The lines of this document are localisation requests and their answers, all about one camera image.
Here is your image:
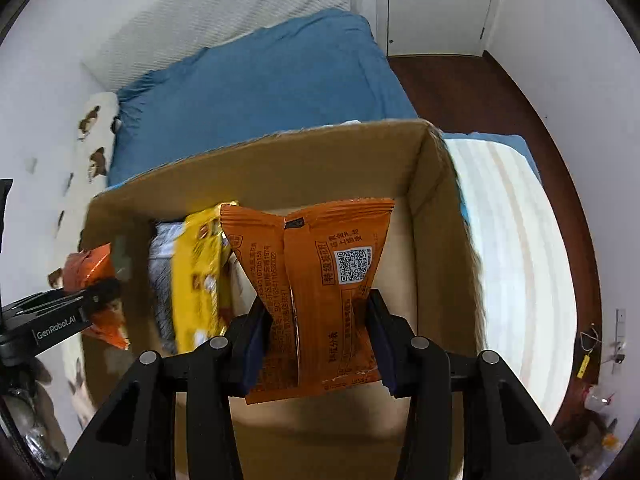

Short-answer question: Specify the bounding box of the blue bed sheet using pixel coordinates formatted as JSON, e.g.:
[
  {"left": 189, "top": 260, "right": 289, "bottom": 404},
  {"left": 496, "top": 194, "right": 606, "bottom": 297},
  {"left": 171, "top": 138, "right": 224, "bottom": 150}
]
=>
[{"left": 107, "top": 10, "right": 542, "bottom": 188}]

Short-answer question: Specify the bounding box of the cardboard box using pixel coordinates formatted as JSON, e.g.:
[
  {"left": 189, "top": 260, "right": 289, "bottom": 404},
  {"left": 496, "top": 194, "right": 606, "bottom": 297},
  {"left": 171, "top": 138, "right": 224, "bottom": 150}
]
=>
[{"left": 80, "top": 119, "right": 488, "bottom": 480}]

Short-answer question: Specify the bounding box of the wall socket with plugs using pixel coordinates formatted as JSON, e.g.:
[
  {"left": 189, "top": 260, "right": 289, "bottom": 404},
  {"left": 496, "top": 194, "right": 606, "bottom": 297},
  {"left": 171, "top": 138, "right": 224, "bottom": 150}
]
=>
[{"left": 614, "top": 308, "right": 627, "bottom": 366}]

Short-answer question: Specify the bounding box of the yellow snack packet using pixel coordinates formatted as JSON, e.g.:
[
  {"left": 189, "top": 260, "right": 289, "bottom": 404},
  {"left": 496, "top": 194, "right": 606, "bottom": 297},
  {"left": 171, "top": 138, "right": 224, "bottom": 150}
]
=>
[{"left": 172, "top": 205, "right": 233, "bottom": 356}]

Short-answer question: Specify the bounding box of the plastic bag clutter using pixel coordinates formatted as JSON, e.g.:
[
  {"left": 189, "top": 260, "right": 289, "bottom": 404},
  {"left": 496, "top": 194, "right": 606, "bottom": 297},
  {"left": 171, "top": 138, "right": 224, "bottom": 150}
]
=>
[{"left": 555, "top": 382, "right": 626, "bottom": 471}]

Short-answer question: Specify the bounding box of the black panel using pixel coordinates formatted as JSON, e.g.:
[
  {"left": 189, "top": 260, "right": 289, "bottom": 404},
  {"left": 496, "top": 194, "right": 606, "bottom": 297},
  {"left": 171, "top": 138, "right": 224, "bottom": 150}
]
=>
[{"left": 0, "top": 178, "right": 14, "bottom": 256}]

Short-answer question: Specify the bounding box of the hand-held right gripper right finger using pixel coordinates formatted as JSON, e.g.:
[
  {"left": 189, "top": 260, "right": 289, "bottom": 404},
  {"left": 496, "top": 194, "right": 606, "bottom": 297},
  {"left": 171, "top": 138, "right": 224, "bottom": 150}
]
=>
[{"left": 366, "top": 289, "right": 582, "bottom": 480}]

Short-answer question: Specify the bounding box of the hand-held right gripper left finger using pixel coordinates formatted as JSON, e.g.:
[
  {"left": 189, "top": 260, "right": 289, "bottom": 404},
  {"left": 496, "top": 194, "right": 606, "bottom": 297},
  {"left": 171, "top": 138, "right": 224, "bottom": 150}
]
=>
[{"left": 56, "top": 300, "right": 272, "bottom": 480}]

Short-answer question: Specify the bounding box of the bear print pillow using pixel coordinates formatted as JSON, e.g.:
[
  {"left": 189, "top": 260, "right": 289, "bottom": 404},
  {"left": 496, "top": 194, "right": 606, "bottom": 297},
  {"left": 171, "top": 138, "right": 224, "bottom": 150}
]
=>
[{"left": 47, "top": 92, "right": 122, "bottom": 291}]

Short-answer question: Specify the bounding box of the orange snack packet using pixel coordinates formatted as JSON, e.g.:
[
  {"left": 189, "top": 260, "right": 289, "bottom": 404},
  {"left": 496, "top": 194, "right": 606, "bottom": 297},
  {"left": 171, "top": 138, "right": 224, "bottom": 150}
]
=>
[
  {"left": 64, "top": 243, "right": 132, "bottom": 351},
  {"left": 219, "top": 199, "right": 396, "bottom": 405}
]

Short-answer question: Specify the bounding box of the white quilted headboard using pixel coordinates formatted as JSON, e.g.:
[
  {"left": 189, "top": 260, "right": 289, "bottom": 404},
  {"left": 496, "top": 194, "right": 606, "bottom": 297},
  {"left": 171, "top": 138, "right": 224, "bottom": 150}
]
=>
[{"left": 82, "top": 0, "right": 352, "bottom": 93}]

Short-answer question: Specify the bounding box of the silver striped snack packet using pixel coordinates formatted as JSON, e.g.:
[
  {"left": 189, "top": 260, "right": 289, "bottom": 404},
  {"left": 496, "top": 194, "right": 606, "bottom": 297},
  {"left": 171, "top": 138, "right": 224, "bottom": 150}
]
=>
[{"left": 148, "top": 222, "right": 188, "bottom": 351}]

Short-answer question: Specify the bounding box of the striped blanket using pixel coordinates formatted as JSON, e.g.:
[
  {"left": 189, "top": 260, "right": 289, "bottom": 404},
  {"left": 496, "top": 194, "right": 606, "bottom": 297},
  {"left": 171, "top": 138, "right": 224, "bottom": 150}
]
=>
[{"left": 442, "top": 139, "right": 577, "bottom": 426}]

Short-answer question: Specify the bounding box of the white door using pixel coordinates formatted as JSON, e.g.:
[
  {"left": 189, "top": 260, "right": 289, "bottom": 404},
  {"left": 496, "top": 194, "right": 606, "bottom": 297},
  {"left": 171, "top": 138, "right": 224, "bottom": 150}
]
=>
[{"left": 386, "top": 0, "right": 502, "bottom": 58}]

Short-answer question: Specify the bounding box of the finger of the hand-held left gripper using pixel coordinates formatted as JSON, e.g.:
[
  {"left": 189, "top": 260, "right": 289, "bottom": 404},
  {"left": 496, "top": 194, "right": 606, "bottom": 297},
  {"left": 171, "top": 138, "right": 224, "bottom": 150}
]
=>
[{"left": 47, "top": 278, "right": 124, "bottom": 325}]

